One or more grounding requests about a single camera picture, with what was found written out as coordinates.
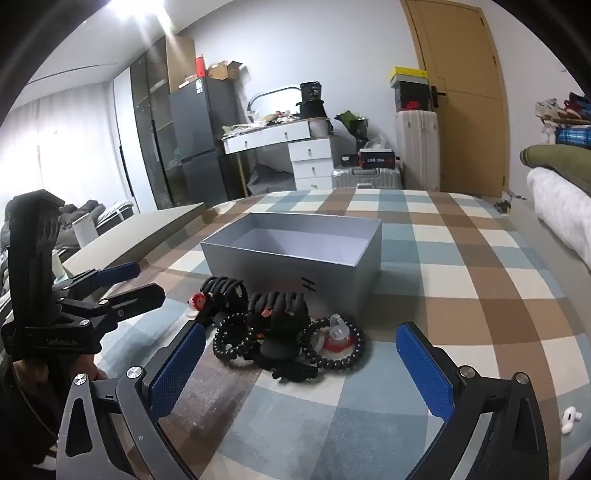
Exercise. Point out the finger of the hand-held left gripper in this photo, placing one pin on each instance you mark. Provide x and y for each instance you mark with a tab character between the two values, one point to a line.
117	273
134	300

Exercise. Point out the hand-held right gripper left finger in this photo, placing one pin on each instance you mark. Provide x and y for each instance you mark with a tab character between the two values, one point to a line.
178	369

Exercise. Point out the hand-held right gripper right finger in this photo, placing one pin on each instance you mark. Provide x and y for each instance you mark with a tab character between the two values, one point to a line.
425	374

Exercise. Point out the red flower hair clip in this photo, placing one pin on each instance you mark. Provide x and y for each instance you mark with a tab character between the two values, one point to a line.
199	302

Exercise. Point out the large matte black hair claw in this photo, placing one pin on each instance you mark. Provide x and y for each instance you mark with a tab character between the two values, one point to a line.
281	353

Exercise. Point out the grey cardboard box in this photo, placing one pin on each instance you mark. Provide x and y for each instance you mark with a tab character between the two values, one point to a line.
277	272

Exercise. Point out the person's left hand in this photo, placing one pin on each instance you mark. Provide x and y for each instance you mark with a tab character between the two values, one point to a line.
90	371

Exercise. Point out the white paper cup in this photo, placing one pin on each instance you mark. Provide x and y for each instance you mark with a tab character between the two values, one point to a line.
86	231

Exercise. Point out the grey pillows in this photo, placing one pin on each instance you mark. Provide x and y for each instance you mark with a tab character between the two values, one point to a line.
85	210

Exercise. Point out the clear red hair accessory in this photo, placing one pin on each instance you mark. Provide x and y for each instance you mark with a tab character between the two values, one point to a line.
334	341

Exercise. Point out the plaid bedspread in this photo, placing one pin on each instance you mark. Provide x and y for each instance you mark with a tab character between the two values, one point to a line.
461	277

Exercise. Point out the dark glass wardrobe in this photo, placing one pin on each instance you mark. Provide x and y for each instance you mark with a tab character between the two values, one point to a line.
152	129

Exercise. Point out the white earbud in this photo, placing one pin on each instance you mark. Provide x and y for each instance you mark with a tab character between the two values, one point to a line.
567	419

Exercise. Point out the dark grey refrigerator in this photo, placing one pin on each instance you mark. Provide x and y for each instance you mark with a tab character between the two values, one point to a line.
203	138

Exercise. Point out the pile of floor shoes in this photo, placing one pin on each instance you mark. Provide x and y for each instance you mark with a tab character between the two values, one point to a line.
508	203

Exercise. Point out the silver suitcase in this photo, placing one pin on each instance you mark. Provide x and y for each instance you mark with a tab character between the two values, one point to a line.
364	177

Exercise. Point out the desk clutter pile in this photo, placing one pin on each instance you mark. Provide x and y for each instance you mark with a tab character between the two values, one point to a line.
258	123

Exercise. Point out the white fluffy blanket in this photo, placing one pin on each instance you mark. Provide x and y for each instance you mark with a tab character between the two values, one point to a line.
561	207

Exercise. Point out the black box with red band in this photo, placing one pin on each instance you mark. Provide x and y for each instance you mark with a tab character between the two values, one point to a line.
376	159

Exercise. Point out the small red box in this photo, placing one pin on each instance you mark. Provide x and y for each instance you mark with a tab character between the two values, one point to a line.
200	68

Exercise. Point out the tall cardboard sheet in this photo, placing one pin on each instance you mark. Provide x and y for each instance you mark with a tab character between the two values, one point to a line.
181	60

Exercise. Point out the white upright suitcase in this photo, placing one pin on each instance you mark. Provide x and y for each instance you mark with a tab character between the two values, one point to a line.
418	147

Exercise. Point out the small black box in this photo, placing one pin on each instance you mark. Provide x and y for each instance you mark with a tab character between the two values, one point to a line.
349	160

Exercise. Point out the arched desk mirror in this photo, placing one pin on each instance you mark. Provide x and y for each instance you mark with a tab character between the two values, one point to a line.
258	94

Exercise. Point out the white desk with drawers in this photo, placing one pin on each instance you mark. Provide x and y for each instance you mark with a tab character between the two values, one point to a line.
314	157

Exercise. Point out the open cardboard box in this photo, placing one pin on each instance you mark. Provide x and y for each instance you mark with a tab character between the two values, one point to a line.
224	70

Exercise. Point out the clear plastic bag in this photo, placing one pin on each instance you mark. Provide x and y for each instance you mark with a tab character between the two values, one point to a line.
376	141

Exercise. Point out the white ribbed container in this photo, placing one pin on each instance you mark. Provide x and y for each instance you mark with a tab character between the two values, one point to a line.
319	128

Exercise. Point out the green rolled blanket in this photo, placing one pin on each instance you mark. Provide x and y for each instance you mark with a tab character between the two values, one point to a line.
558	159

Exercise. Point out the black desk container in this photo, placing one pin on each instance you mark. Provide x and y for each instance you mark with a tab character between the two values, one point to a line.
311	99

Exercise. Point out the green black flower bouquet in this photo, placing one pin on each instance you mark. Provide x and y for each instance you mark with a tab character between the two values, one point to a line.
353	122

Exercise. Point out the ceiling light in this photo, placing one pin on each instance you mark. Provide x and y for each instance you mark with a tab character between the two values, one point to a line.
129	9

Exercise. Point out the blue plaid cloth roll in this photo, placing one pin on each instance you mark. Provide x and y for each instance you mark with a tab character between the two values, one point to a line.
572	137

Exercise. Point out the wooden shoe rack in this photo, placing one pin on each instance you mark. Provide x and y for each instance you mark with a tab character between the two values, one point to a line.
570	121

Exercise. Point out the yellow shoe box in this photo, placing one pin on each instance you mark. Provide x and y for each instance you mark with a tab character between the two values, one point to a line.
407	76

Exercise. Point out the rows of shoes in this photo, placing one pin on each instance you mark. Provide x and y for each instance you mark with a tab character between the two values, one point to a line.
561	108

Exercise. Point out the wooden door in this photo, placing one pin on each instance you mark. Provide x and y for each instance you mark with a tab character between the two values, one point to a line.
461	69

